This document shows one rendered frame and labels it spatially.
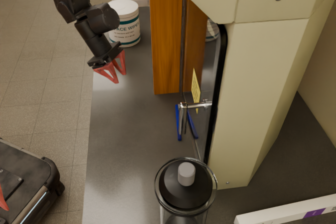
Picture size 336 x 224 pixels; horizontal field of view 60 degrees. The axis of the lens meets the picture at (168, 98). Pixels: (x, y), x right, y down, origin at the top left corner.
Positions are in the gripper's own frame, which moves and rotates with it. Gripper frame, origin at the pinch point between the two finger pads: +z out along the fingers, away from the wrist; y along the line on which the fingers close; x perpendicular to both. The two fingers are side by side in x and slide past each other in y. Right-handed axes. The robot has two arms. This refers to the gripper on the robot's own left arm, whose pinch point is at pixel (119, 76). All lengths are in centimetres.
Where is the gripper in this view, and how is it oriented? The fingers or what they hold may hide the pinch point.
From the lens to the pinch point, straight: 90.5
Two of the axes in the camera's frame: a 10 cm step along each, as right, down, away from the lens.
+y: 4.1, -6.4, 6.6
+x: -8.0, 1.0, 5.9
